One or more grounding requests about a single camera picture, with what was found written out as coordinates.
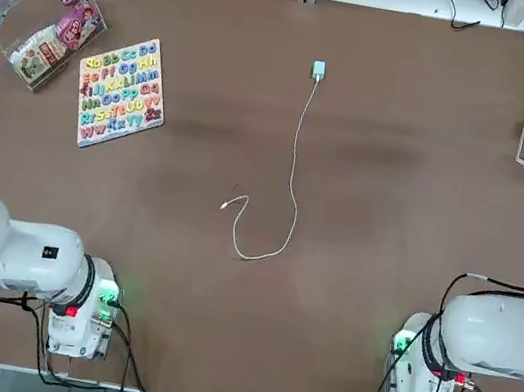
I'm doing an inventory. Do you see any colourful alphabet puzzle board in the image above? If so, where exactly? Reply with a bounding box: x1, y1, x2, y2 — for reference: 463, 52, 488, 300
65, 26, 179, 162

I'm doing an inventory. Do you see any black power adapter cable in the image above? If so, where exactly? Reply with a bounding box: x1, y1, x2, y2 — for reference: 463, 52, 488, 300
434, 0, 486, 35

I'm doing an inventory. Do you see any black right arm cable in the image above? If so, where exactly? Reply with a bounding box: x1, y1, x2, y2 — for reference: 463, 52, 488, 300
357, 250, 524, 392

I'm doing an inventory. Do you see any white snack packet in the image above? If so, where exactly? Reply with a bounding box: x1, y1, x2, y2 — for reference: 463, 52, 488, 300
5, 21, 72, 90

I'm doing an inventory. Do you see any white phone charger plug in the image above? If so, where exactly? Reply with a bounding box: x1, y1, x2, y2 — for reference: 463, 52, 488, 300
309, 60, 329, 85

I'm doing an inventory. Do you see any pink snack packet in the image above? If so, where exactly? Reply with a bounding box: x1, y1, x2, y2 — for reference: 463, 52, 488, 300
52, 0, 99, 51

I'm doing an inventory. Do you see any black left base cable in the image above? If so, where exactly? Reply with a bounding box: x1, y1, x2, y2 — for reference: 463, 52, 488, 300
98, 300, 224, 392

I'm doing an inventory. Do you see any white charger cable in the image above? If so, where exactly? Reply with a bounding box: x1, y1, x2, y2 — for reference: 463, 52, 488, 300
211, 65, 323, 270

